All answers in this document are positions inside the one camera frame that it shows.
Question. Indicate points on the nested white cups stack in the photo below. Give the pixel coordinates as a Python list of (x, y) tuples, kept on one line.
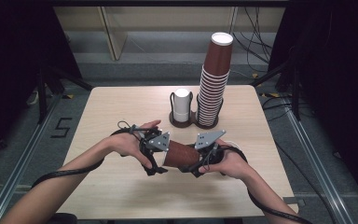
[(181, 102)]

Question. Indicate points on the stack of brown cups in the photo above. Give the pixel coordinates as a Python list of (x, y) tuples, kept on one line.
[(213, 93)]

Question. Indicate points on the beige wooden board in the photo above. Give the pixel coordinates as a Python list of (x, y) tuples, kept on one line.
[(116, 37)]

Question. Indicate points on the black metal stand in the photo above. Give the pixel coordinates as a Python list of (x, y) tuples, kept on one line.
[(42, 99), (296, 93)]

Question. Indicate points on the yellow black tape piece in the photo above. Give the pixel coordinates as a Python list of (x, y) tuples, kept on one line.
[(68, 96), (272, 94)]

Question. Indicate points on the metal floor rail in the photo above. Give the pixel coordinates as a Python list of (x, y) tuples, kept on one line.
[(320, 175), (18, 170)]

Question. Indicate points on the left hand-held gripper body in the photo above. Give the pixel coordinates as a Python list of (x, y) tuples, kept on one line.
[(161, 143)]

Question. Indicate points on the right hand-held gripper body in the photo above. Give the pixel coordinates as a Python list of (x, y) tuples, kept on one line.
[(208, 138)]

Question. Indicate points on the brown paper cup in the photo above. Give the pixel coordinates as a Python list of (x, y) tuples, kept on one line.
[(181, 155)]

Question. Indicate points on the black overhead bar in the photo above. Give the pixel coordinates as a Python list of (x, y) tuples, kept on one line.
[(167, 3)]

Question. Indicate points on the person's left hand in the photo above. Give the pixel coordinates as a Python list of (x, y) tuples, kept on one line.
[(124, 144)]

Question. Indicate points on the person's right hand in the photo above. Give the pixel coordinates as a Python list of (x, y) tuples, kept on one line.
[(233, 165)]

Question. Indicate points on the dark curtain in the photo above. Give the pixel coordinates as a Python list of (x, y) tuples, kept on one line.
[(9, 62), (338, 77)]

